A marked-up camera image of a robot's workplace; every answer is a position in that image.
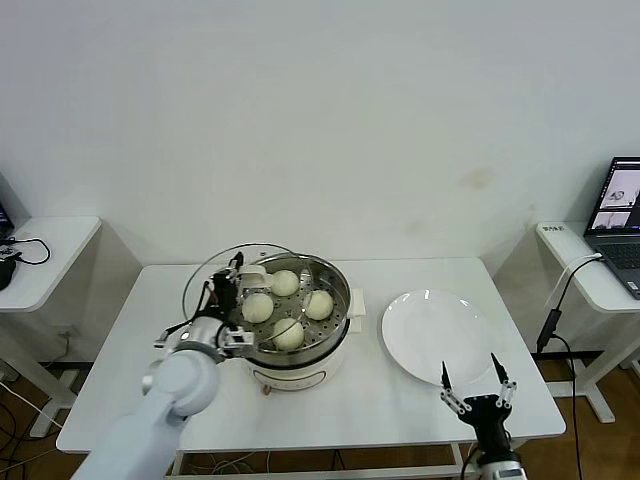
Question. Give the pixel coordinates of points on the black floor bar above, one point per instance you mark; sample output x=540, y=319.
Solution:
x=575, y=355

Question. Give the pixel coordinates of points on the stainless steel steamer basket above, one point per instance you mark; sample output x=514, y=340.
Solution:
x=341, y=300

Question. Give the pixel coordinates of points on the round glass pot lid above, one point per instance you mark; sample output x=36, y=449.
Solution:
x=252, y=277

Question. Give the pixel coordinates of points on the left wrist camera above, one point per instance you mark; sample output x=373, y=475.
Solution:
x=240, y=339

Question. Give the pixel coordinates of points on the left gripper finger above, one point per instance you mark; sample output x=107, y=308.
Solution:
x=235, y=272

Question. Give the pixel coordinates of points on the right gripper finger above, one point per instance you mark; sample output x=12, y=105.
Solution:
x=501, y=372
x=446, y=380

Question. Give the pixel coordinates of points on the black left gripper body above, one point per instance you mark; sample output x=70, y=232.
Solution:
x=226, y=297

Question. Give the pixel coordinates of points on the dark laptop screen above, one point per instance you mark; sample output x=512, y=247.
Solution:
x=4, y=215

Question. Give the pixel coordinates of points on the white labelled box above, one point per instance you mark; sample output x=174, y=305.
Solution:
x=552, y=229

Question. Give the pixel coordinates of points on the white wall socket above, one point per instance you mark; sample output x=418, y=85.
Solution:
x=67, y=331

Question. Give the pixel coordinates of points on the grey open laptop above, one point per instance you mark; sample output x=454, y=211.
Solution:
x=616, y=250

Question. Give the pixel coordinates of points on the white side table with laptop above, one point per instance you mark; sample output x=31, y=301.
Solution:
x=592, y=287

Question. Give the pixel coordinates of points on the white main table frame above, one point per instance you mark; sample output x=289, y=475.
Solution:
x=320, y=470

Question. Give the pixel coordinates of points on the white round plate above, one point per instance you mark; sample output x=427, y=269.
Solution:
x=425, y=340

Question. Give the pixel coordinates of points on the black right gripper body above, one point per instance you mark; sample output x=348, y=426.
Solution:
x=487, y=420

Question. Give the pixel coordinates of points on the white steamed baozi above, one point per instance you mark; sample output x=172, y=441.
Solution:
x=319, y=305
x=285, y=282
x=289, y=334
x=258, y=307

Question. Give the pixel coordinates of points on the small black white tag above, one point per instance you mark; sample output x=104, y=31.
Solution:
x=6, y=254

